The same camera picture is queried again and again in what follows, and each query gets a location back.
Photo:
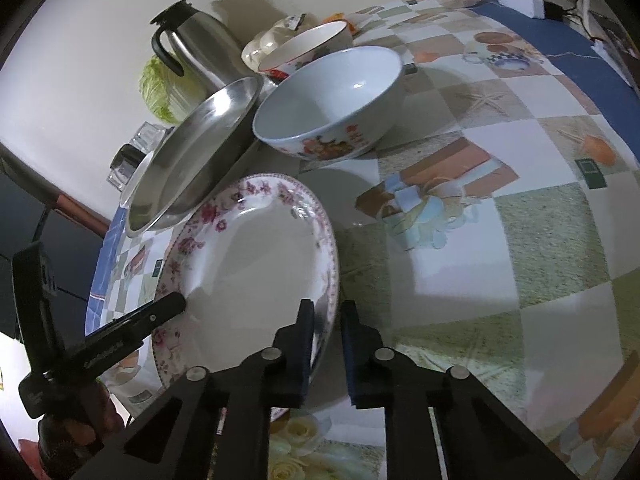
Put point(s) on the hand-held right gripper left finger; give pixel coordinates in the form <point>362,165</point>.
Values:
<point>307,342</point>

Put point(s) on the person's left hand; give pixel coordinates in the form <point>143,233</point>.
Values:
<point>100,410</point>

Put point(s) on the glass cup with dark contents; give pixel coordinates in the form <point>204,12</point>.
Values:
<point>124,165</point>

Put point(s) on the orange snack packet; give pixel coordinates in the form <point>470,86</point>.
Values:
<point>350,22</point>

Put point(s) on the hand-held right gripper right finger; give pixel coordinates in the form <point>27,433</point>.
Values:
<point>350,352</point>

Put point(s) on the bag of steamed buns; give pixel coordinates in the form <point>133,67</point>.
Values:
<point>265,40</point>

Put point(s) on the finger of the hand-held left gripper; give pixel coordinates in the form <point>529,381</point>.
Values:
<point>152,314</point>
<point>32,300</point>

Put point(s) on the clear glass cup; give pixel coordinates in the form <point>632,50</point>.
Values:
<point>149,136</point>

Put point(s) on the white power strip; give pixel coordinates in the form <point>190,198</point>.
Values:
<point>520,0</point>

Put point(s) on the brown wooden rail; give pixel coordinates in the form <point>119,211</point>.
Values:
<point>80,212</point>

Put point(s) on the floral rimmed white plate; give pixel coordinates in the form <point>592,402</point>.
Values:
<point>250,270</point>

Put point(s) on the white bowl with fruit print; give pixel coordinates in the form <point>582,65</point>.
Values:
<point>325,95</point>

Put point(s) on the red rimmed white bowl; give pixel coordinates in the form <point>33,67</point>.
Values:
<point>310,42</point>

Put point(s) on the stainless steel plate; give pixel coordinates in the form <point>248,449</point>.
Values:
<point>190,160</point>

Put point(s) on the stainless steel thermos jug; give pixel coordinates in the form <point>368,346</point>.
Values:
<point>200,45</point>

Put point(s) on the napa cabbage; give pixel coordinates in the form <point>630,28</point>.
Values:
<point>160,90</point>

